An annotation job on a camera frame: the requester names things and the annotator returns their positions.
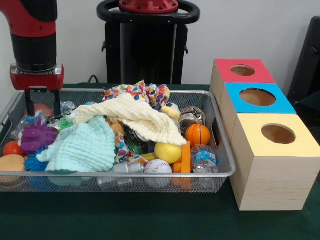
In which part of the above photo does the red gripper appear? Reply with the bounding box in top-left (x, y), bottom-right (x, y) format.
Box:
top-left (9, 64), bottom-right (65, 118)

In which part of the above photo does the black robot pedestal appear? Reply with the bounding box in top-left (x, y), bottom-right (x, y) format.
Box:
top-left (96, 0), bottom-right (201, 86)

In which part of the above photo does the wooden box with three holes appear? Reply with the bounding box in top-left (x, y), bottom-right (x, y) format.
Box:
top-left (209, 58), bottom-right (320, 212)

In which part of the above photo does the small clear water bottle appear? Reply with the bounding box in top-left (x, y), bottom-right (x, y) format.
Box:
top-left (190, 144), bottom-right (220, 174)

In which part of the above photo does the mint waffle cloth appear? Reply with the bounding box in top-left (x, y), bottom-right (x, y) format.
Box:
top-left (36, 116), bottom-right (117, 174)

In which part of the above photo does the yellow ball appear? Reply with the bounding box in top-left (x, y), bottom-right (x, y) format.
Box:
top-left (154, 142), bottom-right (183, 165)

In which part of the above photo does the clear plastic bottle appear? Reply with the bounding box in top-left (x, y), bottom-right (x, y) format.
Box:
top-left (11, 111), bottom-right (48, 141)

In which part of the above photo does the silver mesh bin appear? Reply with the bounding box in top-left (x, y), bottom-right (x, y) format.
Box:
top-left (0, 87), bottom-right (237, 194)

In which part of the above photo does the cream waffle cloth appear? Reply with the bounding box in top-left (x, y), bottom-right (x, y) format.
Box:
top-left (72, 92), bottom-right (188, 148)

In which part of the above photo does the black chair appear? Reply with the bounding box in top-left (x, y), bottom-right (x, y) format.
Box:
top-left (287, 16), bottom-right (320, 101)

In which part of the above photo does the orange toy basketball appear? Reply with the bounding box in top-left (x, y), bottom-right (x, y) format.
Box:
top-left (185, 123), bottom-right (212, 147)

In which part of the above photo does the white toy baseball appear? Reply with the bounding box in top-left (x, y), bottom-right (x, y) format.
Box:
top-left (144, 159), bottom-right (173, 189)

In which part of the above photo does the dark green side tablecloth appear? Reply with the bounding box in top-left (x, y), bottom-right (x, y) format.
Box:
top-left (297, 91), bottom-right (320, 118)

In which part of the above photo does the purple spiky rubber toy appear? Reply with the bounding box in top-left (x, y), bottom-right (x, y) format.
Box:
top-left (17, 119), bottom-right (59, 155)

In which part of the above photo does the colourful patterned cloth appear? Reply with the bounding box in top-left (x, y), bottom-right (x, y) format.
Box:
top-left (103, 79), bottom-right (173, 111)

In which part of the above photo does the brown toy football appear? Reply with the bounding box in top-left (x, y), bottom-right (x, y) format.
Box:
top-left (24, 104), bottom-right (54, 119)

